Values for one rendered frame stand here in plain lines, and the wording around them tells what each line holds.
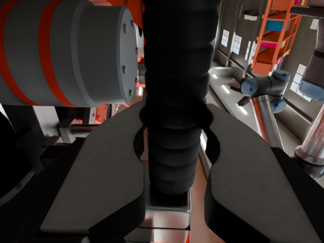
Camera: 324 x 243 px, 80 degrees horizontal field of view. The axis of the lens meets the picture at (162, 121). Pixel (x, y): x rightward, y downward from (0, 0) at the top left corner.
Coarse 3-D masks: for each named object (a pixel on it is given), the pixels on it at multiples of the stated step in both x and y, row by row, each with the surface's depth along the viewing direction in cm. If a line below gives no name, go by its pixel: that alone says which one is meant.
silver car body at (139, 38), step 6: (90, 0) 108; (96, 0) 118; (102, 0) 128; (138, 30) 265; (138, 36) 267; (138, 42) 270; (138, 48) 273; (138, 54) 278; (108, 108) 232; (114, 108) 180; (108, 114) 189; (114, 114) 187
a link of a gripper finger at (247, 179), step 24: (216, 120) 10; (216, 144) 8; (240, 144) 8; (264, 144) 8; (216, 168) 7; (240, 168) 7; (264, 168) 7; (216, 192) 6; (240, 192) 6; (264, 192) 6; (288, 192) 6; (216, 216) 6; (240, 216) 5; (264, 216) 5; (288, 216) 5; (240, 240) 6; (264, 240) 5; (288, 240) 5; (312, 240) 5
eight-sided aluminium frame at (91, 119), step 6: (72, 108) 50; (78, 108) 52; (84, 108) 50; (90, 108) 50; (72, 114) 50; (78, 114) 53; (84, 114) 50; (90, 114) 50; (78, 120) 52; (84, 120) 50; (90, 120) 50; (78, 138) 49
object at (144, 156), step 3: (144, 132) 30; (147, 132) 30; (144, 135) 29; (147, 135) 29; (144, 138) 28; (147, 138) 28; (144, 141) 28; (147, 141) 28; (144, 144) 27; (147, 144) 27; (144, 147) 27; (147, 147) 27; (144, 150) 26; (147, 150) 26; (144, 153) 26; (147, 153) 26; (141, 156) 25; (144, 156) 25; (147, 156) 25; (141, 159) 25; (144, 159) 25; (147, 159) 25
